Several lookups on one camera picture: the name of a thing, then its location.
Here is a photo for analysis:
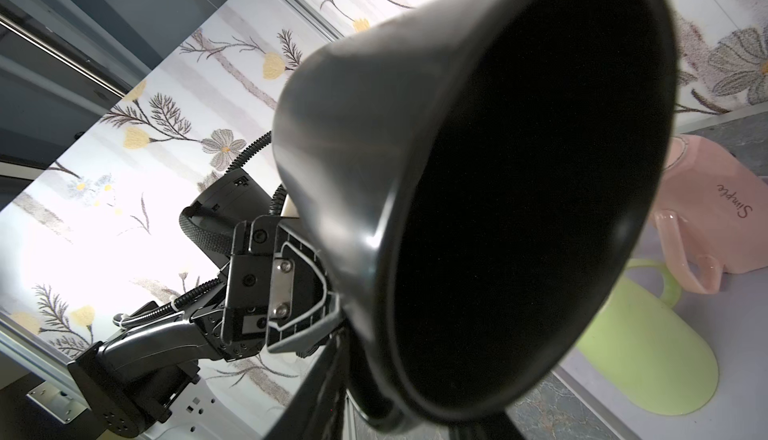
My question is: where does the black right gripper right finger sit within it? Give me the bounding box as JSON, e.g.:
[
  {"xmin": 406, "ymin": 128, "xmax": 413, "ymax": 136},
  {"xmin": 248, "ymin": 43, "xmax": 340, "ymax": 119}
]
[{"xmin": 449, "ymin": 412, "xmax": 525, "ymax": 440}]

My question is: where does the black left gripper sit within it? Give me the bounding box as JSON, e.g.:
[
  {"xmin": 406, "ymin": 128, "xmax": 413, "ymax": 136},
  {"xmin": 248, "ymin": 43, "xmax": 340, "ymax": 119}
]
[{"xmin": 220, "ymin": 215, "xmax": 345, "ymax": 353}]

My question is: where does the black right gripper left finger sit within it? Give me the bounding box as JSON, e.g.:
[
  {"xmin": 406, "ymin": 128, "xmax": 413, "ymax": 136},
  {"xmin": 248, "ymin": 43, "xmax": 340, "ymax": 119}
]
[{"xmin": 264, "ymin": 328, "xmax": 350, "ymax": 440}]

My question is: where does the black ceramic mug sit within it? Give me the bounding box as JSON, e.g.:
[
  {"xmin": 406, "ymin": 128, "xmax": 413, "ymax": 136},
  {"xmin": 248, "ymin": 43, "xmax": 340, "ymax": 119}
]
[{"xmin": 272, "ymin": 0, "xmax": 677, "ymax": 425}]

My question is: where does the pink ceramic mug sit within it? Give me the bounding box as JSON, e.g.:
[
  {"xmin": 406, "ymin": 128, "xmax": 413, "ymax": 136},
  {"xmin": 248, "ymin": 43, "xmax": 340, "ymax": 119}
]
[{"xmin": 649, "ymin": 135, "xmax": 767, "ymax": 295}]

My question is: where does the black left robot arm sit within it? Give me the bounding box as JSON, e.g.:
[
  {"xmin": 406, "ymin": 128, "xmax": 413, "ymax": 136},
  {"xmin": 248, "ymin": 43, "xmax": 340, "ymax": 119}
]
[{"xmin": 68, "ymin": 168, "xmax": 349, "ymax": 439}]

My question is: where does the light green ceramic mug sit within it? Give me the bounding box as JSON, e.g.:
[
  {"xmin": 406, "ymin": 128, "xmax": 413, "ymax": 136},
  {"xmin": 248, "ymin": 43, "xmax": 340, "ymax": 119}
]
[{"xmin": 576, "ymin": 259, "xmax": 719, "ymax": 416}]

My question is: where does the lavender plastic tray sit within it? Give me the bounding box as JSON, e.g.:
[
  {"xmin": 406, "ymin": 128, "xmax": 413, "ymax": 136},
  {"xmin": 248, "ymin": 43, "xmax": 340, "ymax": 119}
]
[{"xmin": 551, "ymin": 223, "xmax": 768, "ymax": 440}]

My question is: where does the left black corrugated cable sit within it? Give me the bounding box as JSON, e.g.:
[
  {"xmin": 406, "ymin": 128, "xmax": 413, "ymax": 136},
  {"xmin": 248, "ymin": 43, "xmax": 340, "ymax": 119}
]
[{"xmin": 178, "ymin": 130, "xmax": 289, "ymax": 261}]

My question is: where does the aluminium left corner post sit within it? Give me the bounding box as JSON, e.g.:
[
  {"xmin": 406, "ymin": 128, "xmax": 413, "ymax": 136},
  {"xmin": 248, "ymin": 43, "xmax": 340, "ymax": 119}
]
[{"xmin": 283, "ymin": 0, "xmax": 344, "ymax": 42}]

